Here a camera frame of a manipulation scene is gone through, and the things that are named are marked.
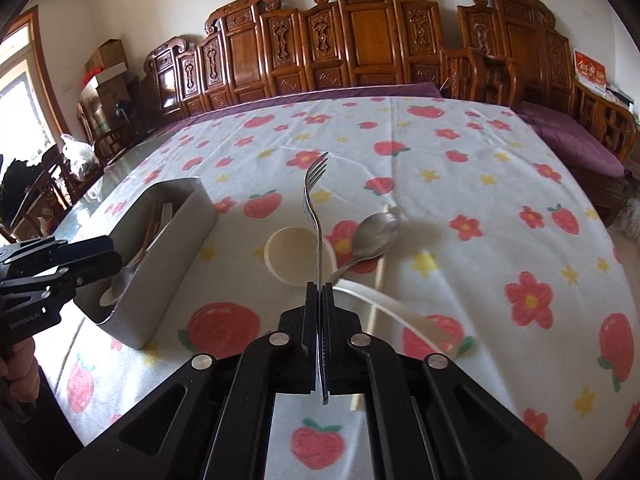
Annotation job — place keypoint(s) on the white ceramic spoon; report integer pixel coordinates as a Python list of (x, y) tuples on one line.
[(290, 255)]

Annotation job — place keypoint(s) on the large metal spoon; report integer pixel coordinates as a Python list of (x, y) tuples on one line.
[(375, 235)]

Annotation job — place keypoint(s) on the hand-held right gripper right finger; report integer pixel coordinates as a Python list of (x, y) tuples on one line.
[(329, 320)]

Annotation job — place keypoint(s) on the short purple seat cushion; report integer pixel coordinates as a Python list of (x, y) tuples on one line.
[(570, 140)]

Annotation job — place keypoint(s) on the round back wooden armchair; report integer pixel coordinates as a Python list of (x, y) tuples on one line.
[(482, 77)]

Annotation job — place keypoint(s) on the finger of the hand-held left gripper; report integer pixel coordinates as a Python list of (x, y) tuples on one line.
[(85, 272), (75, 252)]

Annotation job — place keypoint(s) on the long purple seat cushion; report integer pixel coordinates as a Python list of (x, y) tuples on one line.
[(300, 97)]

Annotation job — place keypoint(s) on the long carved wooden sofa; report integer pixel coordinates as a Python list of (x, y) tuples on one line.
[(325, 40)]

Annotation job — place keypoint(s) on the metal rectangular tray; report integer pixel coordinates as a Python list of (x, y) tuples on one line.
[(165, 270)]

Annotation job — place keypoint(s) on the strawberry print tablecloth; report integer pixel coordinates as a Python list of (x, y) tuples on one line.
[(450, 210)]

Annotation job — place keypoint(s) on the cream plastic spoon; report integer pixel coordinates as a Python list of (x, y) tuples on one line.
[(107, 296)]

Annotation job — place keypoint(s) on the black bag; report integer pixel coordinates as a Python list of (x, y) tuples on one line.
[(20, 175)]

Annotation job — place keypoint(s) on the clear plastic bag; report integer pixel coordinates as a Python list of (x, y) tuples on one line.
[(80, 157)]

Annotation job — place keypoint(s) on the brown cardboard box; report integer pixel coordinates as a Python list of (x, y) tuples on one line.
[(107, 55)]

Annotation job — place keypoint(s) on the short carved wooden sofa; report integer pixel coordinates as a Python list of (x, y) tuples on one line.
[(540, 50)]

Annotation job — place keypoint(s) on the wooden dining chair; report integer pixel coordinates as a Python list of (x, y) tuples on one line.
[(75, 180)]

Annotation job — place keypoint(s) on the cream chopstick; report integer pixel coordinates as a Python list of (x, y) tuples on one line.
[(148, 240), (380, 272)]

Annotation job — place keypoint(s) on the person's left hand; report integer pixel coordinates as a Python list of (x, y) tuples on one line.
[(22, 370)]

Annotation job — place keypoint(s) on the metal fork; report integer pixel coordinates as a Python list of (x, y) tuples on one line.
[(317, 240)]

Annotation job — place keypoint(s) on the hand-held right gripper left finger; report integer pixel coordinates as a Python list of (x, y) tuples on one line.
[(312, 320)]

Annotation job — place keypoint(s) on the wooden door frame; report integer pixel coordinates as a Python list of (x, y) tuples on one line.
[(42, 70)]

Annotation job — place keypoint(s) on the red desk calendar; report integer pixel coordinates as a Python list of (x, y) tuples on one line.
[(590, 70)]

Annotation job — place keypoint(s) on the small metal spoon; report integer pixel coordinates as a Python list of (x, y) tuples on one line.
[(122, 280)]

